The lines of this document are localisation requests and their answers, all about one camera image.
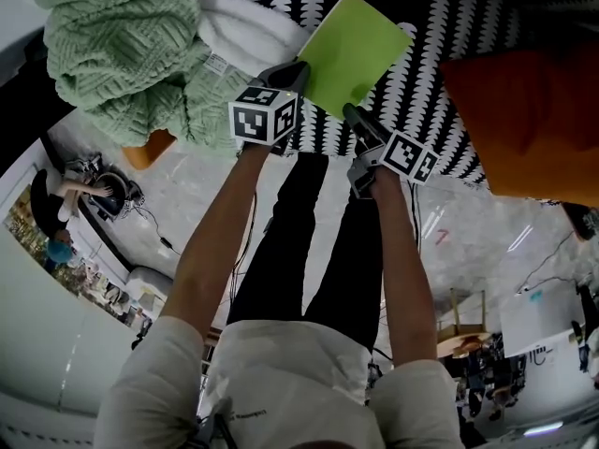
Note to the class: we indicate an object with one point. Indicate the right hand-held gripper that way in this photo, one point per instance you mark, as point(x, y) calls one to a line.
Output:
point(407, 157)

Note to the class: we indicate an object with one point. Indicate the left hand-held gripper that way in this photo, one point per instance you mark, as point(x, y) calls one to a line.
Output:
point(252, 117)

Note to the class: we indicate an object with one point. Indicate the green book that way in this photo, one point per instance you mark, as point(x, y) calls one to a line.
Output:
point(351, 49)

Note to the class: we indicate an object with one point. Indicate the person's left forearm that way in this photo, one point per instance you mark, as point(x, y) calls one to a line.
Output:
point(210, 250)

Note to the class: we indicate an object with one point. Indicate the person's right forearm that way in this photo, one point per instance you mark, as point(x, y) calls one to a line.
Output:
point(407, 274)

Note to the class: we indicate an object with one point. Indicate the white fluffy cloth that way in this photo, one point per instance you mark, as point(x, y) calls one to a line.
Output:
point(252, 31)

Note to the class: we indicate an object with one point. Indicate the black white striped throw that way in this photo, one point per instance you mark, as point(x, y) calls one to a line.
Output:
point(444, 63)

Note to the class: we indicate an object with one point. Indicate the person's black trousers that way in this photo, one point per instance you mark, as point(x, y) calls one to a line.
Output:
point(290, 232)

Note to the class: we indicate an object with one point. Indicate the orange cushion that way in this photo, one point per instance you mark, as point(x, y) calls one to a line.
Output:
point(524, 110)

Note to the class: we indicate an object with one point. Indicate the green knitted blanket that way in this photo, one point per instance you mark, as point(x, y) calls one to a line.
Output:
point(117, 40)

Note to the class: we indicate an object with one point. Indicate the black round device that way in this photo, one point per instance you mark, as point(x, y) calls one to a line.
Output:
point(112, 194)

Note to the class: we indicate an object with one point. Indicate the white power strip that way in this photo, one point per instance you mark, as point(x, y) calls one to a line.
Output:
point(521, 291)

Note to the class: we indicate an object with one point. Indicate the wooden side table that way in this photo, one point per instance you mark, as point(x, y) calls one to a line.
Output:
point(463, 339)

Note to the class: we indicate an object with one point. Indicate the grey patterned knit blanket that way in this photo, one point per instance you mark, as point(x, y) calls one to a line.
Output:
point(585, 220)

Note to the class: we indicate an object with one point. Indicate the small teal object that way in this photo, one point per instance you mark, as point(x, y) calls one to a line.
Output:
point(536, 296)

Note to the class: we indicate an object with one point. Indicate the person's white t-shirt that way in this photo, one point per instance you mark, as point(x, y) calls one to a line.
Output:
point(281, 377)

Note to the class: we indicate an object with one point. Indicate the black TV cabinet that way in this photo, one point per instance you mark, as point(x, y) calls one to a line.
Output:
point(23, 120)

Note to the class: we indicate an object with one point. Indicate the cluttered display shelf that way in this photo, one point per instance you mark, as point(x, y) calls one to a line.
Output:
point(84, 279)

